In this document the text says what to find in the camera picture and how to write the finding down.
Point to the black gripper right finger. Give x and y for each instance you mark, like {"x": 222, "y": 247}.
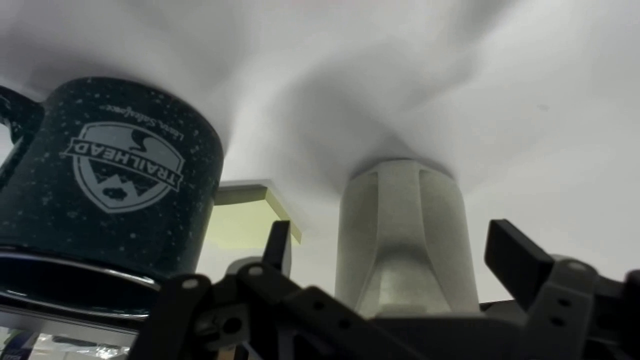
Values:
{"x": 560, "y": 313}

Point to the dark teal speckled mug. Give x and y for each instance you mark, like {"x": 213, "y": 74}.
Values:
{"x": 112, "y": 212}

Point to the white ceramic cup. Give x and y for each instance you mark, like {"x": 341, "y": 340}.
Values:
{"x": 406, "y": 241}

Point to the yellow sticky note pad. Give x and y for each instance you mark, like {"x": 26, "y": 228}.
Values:
{"x": 243, "y": 226}

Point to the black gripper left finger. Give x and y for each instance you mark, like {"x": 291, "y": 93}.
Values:
{"x": 293, "y": 313}

